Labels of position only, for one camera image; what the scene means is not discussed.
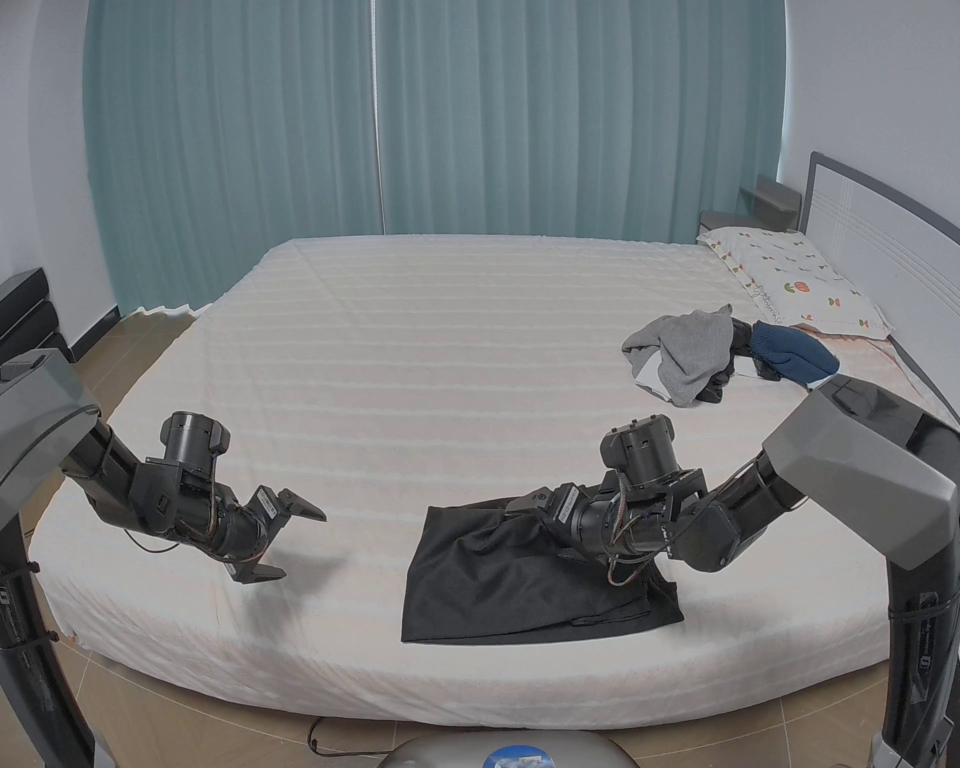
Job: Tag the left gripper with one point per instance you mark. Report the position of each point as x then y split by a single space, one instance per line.
251 529

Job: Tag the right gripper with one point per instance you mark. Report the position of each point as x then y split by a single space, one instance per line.
574 521

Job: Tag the black T-shirt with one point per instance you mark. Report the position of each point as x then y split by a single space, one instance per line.
510 592

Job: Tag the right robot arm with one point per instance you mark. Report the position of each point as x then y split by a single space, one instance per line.
840 465

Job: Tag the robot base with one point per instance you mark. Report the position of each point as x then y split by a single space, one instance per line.
510 750

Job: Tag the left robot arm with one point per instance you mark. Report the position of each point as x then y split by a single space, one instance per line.
112 480

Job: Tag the bed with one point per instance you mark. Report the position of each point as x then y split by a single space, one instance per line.
450 330

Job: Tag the pile of clothes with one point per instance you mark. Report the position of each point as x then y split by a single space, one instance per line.
686 352

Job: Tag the black chest of drawers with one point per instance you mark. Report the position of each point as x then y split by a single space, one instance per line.
30 319

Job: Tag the white printed pillow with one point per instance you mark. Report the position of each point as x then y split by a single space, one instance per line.
799 281

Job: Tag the grey bedside table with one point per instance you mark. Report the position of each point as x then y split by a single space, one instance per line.
754 210

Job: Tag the blue-green curtain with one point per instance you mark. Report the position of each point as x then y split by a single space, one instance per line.
232 150
577 120

